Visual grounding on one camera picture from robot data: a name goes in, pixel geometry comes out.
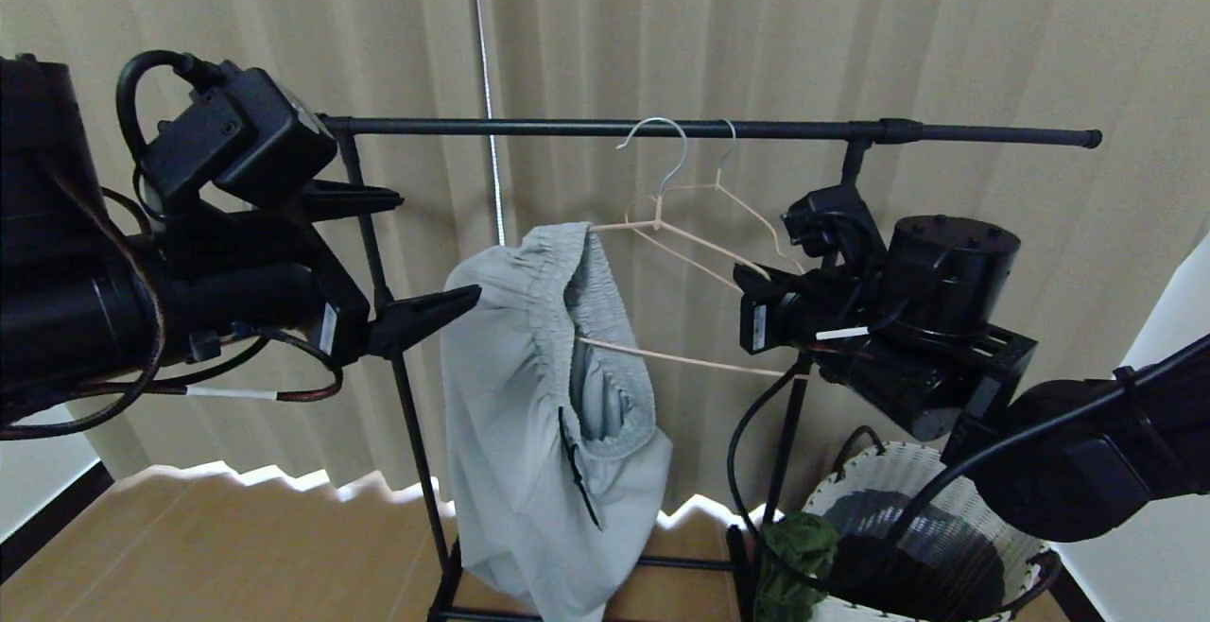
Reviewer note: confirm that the black clothes rack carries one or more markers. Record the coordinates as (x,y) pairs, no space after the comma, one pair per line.
(567,127)

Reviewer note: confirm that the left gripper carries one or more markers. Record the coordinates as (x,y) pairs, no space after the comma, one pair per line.
(236,291)

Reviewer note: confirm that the pale grey shorts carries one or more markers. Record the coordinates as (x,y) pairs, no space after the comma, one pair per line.
(501,414)

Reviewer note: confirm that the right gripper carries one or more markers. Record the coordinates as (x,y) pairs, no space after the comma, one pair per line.
(813,315)

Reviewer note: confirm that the white laundry basket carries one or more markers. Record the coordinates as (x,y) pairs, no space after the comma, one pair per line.
(889,466)

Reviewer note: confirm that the green garment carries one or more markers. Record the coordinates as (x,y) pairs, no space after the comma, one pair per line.
(794,546)

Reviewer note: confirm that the pink clothes hanger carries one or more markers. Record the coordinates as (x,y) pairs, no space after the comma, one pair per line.
(747,213)
(681,358)

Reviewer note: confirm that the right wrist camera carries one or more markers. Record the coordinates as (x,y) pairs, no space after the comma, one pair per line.
(832,225)

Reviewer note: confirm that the beige curtain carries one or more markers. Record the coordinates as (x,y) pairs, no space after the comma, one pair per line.
(851,26)

